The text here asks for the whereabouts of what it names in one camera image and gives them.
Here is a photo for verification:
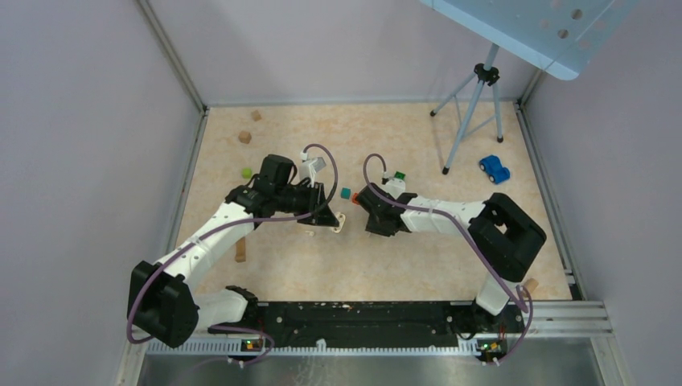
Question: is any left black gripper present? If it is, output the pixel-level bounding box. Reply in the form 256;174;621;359
274;181;339;227

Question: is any beige rounded block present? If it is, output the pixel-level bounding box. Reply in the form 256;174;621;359
331;212;347;234

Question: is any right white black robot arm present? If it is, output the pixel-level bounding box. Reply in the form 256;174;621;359
355;183;547;331

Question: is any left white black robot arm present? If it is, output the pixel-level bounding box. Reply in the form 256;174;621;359
126;152;340;347

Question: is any teal small cube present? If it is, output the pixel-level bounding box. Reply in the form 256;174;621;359
340;187;352;199

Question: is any wooden arch block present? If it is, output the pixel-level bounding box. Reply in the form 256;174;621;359
234;237;247;263

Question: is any light green small cube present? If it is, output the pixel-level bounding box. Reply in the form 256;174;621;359
241;168;253;179

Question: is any near wooden cube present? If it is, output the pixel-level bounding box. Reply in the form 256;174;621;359
238;130;253;144

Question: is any blue toy car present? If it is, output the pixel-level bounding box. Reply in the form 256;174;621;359
479;154;511;184

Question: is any wooden cylinder block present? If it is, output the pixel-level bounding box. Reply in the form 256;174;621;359
523;277;539;294

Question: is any grey tripod stand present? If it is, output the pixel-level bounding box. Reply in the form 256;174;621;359
429;43;504;175

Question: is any light blue perforated panel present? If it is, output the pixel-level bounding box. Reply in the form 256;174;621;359
422;0;638;80

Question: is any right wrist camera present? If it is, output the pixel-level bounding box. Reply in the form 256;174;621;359
380;172;406;200

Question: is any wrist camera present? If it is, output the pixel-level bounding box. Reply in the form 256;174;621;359
298;157;327;186
380;172;406;200

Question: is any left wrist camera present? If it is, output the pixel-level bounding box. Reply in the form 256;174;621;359
298;157;327;186

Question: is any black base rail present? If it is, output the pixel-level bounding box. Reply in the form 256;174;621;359
207;301;526;353

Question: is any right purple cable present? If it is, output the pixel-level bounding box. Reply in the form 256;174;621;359
363;154;534;363

